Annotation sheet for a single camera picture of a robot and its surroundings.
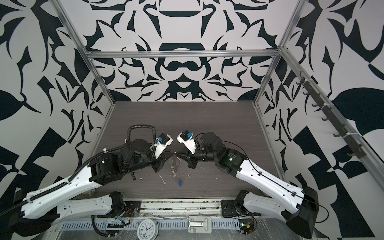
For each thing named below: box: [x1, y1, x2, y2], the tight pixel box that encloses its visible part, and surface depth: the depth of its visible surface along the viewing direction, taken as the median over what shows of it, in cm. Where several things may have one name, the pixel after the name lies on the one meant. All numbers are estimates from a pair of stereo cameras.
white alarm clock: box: [137, 218, 159, 240], surface depth 67 cm
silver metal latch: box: [188, 216, 212, 234], surface depth 70 cm
